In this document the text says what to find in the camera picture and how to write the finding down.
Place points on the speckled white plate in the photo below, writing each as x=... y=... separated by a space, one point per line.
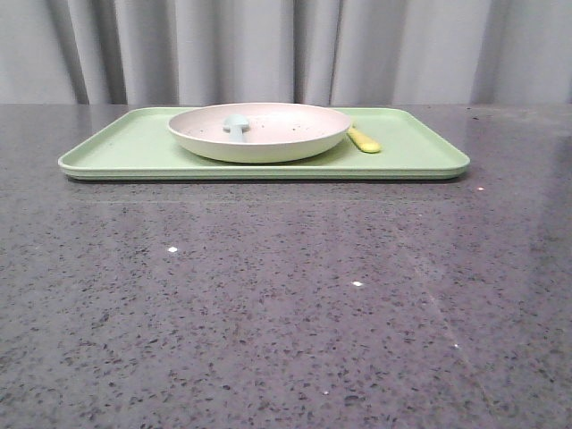
x=279 y=132

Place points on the light blue plastic spoon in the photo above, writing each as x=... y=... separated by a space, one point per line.
x=236 y=125

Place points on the light green plastic tray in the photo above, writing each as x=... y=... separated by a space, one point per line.
x=139 y=147

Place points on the grey curtain backdrop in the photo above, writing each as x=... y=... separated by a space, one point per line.
x=313 y=52

